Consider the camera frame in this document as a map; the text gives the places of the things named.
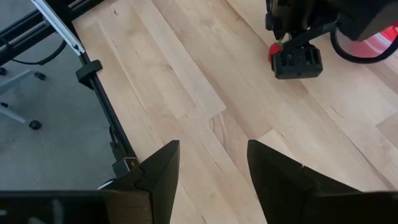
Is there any small black camera box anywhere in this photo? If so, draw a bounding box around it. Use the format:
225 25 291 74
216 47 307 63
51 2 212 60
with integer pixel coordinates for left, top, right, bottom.
111 156 140 179

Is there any black frame clamp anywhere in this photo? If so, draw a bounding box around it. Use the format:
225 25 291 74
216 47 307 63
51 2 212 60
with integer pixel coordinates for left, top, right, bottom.
75 59 103 90

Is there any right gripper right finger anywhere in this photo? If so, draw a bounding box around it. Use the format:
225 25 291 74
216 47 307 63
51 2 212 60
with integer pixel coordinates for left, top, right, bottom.
247 139 398 224

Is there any black aluminium rig frame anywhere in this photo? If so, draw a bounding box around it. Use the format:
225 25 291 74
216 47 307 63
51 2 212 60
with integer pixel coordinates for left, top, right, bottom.
0 0 139 175

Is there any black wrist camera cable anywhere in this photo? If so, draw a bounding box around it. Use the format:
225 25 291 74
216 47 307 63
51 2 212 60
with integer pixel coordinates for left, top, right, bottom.
329 29 398 65

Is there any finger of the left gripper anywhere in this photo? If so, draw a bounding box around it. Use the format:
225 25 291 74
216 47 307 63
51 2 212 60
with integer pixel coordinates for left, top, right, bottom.
271 43 324 80

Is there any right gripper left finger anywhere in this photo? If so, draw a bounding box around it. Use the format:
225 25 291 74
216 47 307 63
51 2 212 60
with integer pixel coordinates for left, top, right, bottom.
0 139 180 224

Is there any small red toy strawberry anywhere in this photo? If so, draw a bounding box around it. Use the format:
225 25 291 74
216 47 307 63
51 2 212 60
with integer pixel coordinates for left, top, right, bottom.
267 42 284 63

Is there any silver aluminium bar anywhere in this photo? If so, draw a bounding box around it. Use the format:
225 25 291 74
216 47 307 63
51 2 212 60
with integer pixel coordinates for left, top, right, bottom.
30 0 86 56

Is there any black floor cable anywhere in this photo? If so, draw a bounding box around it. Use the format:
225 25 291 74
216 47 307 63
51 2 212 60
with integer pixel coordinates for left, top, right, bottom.
0 37 68 67

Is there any blue office chair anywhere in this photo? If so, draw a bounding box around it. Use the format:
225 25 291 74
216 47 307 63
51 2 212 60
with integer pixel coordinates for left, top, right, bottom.
0 67 47 131

